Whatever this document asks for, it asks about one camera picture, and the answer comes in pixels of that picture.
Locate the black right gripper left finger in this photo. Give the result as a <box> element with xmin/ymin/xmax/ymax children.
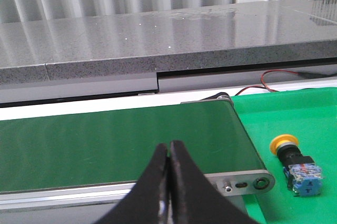
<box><xmin>96</xmin><ymin>143</ymin><xmax>169</xmax><ymax>223</ymax></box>

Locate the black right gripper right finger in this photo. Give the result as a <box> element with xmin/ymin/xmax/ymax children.
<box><xmin>170</xmin><ymin>140</ymin><xmax>257</xmax><ymax>223</ymax></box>

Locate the yellow mushroom push button switch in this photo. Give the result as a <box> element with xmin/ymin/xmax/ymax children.
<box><xmin>270</xmin><ymin>134</ymin><xmax>323</xmax><ymax>197</ymax></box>

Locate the grey stone countertop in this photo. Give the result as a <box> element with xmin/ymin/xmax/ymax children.
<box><xmin>1</xmin><ymin>0</ymin><xmax>336</xmax><ymax>84</ymax></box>

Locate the red and black cable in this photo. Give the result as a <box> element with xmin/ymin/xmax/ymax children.
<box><xmin>234</xmin><ymin>69</ymin><xmax>335</xmax><ymax>96</ymax></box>

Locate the bright green mat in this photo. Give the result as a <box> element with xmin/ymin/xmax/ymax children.
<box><xmin>233</xmin><ymin>87</ymin><xmax>336</xmax><ymax>223</ymax></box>

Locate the green conveyor belt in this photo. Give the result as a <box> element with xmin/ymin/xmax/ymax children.
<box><xmin>1</xmin><ymin>100</ymin><xmax>264</xmax><ymax>192</ymax></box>

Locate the aluminium conveyor frame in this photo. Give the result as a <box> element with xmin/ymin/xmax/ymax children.
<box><xmin>1</xmin><ymin>97</ymin><xmax>275</xmax><ymax>211</ymax></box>

